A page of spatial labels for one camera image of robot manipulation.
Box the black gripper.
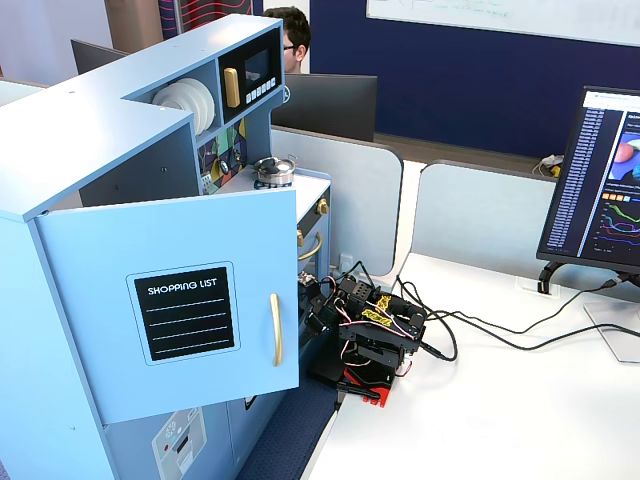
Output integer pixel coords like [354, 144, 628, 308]
[298, 272, 347, 336]

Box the red robot base clamp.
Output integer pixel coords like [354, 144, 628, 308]
[335, 369, 397, 409]

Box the blue shopping list cabinet door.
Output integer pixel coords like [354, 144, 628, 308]
[33, 187, 301, 426]

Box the grey desk divider panel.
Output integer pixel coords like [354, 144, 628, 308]
[270, 124, 405, 278]
[408, 159, 560, 271]

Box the silver toy pot with lid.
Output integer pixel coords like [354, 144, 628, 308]
[253, 155, 299, 187]

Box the black monitor seen from behind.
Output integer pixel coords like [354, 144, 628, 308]
[272, 72, 379, 143]

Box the white toy plate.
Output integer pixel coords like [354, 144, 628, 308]
[182, 77, 218, 132]
[173, 78, 212, 135]
[152, 82, 204, 137]

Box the black toy microwave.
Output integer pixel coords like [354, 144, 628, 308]
[217, 22, 284, 126]

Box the blue toy kitchen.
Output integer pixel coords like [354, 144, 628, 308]
[0, 13, 333, 480]

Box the dark-haired person with glasses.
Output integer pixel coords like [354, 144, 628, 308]
[262, 5, 313, 75]

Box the red striped banner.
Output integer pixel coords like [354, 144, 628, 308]
[158, 0, 254, 40]

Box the lit computer monitor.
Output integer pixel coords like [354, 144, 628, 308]
[535, 85, 640, 275]

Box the silver monitor stand base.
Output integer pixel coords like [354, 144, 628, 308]
[583, 301, 640, 364]

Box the dark monitor with grey back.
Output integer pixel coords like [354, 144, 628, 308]
[70, 39, 132, 77]

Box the whiteboard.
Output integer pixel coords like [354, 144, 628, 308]
[365, 0, 640, 49]

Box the gold oven door handle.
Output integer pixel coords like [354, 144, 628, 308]
[298, 232, 323, 262]

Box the gold cabinet door handle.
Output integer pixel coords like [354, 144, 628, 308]
[269, 292, 284, 368]

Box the gold microwave handle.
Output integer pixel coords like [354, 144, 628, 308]
[222, 67, 241, 108]

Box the black power cable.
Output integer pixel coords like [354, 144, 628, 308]
[395, 273, 640, 362]

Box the black usb cable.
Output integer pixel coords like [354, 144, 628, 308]
[429, 277, 632, 335]

